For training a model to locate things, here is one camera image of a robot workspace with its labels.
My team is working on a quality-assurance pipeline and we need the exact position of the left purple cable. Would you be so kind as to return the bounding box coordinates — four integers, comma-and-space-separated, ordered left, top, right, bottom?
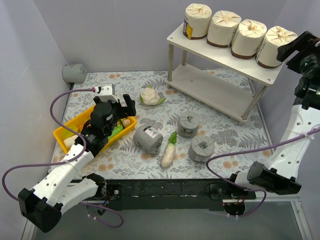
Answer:
1, 87, 125, 229

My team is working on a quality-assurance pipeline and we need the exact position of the white daikon radish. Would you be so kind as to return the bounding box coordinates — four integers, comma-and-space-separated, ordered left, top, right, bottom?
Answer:
161, 131, 178, 169

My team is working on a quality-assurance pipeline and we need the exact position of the cream roll with cartoon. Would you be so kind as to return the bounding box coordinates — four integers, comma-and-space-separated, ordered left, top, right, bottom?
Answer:
231, 19, 267, 60

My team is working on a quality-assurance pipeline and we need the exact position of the grey roll by wall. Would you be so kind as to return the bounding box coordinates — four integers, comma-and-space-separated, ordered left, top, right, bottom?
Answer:
62, 63, 87, 84

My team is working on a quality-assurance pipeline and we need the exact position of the grey roll with logo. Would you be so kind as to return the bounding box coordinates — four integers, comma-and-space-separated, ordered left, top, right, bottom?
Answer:
177, 111, 201, 139

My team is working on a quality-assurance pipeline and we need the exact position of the green vegetable in tray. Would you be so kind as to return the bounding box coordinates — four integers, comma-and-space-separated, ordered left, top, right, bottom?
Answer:
108, 125, 124, 140

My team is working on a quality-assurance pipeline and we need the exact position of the white two-tier shelf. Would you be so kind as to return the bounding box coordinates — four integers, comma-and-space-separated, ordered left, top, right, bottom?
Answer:
166, 24, 282, 123

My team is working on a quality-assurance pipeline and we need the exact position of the cream roll with label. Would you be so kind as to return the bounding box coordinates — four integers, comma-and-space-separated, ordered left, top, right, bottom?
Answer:
207, 10, 242, 48

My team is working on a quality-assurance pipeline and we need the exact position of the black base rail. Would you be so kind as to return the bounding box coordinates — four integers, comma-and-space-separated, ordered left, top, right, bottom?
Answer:
32, 177, 276, 213

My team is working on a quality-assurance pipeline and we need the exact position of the white cauliflower with leaves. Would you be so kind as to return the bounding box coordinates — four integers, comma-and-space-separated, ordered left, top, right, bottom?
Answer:
139, 85, 166, 106

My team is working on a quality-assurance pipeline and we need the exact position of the grey roll front right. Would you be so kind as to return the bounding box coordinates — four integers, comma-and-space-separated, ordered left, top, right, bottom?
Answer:
188, 135, 215, 163

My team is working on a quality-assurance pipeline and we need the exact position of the yellow plastic tray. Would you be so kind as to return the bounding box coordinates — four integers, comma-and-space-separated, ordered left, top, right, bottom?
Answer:
53, 106, 137, 153

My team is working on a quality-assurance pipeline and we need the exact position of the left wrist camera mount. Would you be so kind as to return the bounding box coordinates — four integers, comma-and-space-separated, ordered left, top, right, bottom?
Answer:
92, 83, 119, 103

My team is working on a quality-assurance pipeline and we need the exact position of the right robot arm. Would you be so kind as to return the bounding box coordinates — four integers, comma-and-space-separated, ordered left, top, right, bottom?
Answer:
226, 31, 320, 199

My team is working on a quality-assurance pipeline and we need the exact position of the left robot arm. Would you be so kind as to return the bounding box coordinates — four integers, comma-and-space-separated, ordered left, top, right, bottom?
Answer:
18, 94, 136, 233

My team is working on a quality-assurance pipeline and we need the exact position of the grey roll lying down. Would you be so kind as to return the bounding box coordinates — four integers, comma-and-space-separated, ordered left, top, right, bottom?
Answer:
133, 124, 164, 155

